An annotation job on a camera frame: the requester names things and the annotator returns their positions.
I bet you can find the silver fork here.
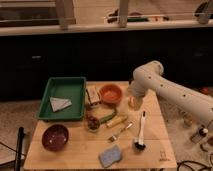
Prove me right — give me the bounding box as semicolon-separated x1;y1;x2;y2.
108;122;133;142

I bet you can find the white black dish brush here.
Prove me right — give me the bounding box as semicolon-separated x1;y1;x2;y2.
134;111;146;151

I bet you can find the orange apple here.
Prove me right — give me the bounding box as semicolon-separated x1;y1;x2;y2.
129;97;137;110

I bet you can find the black pole stand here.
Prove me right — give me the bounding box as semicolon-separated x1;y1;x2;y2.
14;127;25;171

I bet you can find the blue sponge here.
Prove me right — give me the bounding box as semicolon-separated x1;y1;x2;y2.
98;145;122;168

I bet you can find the small cup with red contents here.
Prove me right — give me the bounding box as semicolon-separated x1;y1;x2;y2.
86;115;100;131

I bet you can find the folded grey cloth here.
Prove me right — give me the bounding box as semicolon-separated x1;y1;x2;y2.
50;97;72;112

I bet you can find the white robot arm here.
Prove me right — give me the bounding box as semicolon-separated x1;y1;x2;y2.
130;61;213;129

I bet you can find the green pepper toy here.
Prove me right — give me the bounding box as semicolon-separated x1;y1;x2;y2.
99;109;117;124

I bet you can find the green plastic tray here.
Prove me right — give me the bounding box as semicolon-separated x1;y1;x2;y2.
37;77;86;121

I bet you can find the brown spice bottle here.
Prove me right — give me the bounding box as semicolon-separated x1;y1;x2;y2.
190;128;208;143

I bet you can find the orange bowl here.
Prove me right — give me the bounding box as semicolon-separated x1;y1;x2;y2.
99;84;122;104

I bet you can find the sandwich toy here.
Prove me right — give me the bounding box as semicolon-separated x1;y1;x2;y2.
86;86;100;106

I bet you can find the purple bowl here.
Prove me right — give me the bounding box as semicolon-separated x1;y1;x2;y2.
42;124;69;151

